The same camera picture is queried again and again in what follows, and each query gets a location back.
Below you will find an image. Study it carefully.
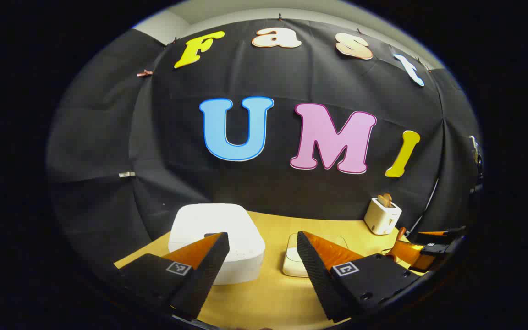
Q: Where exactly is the metal backdrop clamp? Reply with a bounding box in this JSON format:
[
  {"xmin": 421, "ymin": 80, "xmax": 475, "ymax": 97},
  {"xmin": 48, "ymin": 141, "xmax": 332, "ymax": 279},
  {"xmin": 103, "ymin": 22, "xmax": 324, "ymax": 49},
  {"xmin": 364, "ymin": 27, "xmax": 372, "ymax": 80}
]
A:
[{"xmin": 469, "ymin": 135, "xmax": 483, "ymax": 177}]

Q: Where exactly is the white cable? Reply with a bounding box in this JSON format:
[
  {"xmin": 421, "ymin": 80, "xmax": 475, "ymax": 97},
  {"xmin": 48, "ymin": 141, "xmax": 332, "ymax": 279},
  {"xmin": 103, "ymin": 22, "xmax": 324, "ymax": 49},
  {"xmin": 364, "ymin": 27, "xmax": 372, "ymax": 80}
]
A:
[{"xmin": 408, "ymin": 178, "xmax": 440, "ymax": 235}]

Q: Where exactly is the clear plastic container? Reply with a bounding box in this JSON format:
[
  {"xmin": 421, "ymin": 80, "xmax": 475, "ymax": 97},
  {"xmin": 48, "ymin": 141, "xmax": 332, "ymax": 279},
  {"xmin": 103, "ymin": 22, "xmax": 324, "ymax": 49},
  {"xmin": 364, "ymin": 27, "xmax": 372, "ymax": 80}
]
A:
[{"xmin": 282, "ymin": 233, "xmax": 349, "ymax": 278}]

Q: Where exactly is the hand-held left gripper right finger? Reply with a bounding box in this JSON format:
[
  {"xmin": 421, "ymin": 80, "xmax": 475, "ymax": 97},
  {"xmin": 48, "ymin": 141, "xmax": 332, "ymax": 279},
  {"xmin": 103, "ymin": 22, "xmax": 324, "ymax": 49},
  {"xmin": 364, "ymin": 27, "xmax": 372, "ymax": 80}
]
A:
[{"xmin": 296, "ymin": 231, "xmax": 423, "ymax": 324}]

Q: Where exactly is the white toaster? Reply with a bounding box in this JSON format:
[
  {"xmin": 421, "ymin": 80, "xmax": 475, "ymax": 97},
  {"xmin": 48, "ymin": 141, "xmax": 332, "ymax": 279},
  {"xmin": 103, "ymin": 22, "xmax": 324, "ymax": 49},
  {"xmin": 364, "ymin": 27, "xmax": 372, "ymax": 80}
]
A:
[{"xmin": 364, "ymin": 197, "xmax": 402, "ymax": 236}]

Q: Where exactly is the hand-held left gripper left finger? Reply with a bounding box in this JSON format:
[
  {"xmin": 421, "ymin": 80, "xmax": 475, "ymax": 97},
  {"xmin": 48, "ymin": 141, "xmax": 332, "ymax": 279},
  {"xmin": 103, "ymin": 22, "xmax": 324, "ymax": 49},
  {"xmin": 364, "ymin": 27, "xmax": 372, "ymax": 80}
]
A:
[{"xmin": 116, "ymin": 232, "xmax": 230, "ymax": 321}]

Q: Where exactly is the black backdrop cloth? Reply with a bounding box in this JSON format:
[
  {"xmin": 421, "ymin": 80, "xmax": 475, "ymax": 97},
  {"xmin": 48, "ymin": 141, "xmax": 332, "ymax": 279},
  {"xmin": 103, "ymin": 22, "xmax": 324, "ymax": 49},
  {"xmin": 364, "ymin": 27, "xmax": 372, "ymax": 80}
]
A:
[{"xmin": 46, "ymin": 18, "xmax": 484, "ymax": 275}]

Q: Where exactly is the white rice cooker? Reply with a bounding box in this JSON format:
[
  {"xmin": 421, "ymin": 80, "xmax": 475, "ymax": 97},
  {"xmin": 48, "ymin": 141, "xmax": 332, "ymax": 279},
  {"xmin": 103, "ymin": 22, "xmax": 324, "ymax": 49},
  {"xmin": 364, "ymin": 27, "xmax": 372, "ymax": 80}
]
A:
[{"xmin": 168, "ymin": 203, "xmax": 265, "ymax": 286}]

